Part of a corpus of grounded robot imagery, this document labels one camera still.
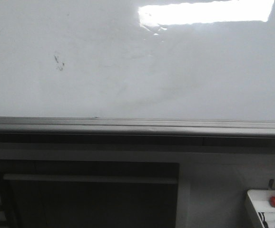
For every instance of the white whiteboard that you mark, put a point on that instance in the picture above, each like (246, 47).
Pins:
(161, 59)

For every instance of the grey whiteboard marker tray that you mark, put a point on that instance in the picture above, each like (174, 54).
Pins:
(97, 130)

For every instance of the dark cabinet with shelf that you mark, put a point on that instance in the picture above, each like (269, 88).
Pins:
(88, 194)

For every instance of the white storage box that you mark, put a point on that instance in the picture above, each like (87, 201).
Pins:
(261, 213)

